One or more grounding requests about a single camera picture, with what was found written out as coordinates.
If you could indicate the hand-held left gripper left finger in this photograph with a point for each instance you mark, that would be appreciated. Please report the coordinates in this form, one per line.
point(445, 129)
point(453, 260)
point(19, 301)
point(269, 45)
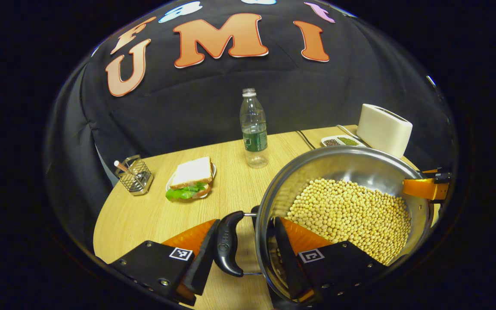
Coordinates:
point(205, 254)

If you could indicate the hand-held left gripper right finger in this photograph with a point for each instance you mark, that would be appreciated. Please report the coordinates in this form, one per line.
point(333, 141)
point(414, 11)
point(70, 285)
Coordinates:
point(286, 254)

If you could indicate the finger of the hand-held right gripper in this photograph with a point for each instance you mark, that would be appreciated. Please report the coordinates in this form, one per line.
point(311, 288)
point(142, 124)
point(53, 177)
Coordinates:
point(420, 188)

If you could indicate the white toaster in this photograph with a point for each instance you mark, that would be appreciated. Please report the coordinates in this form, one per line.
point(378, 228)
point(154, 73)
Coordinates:
point(383, 129)

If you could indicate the yellow soybeans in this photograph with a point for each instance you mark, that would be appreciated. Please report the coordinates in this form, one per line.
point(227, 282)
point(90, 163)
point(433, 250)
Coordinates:
point(351, 215)

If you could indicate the sandwich with lettuce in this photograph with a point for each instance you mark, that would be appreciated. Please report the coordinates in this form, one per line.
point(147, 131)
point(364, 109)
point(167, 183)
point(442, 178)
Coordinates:
point(192, 172)

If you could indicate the white divided grain dish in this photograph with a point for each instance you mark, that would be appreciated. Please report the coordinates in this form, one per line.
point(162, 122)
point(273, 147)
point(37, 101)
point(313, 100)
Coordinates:
point(338, 141)

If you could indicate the clear plastic water bottle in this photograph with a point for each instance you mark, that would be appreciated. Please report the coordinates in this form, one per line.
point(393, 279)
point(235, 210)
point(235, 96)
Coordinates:
point(254, 137)

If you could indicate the wooden stick white tip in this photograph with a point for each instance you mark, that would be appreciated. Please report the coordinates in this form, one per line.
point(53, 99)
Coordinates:
point(121, 165)

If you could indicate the black backdrop cloth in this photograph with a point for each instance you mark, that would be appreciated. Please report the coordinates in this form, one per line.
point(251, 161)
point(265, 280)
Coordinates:
point(187, 107)

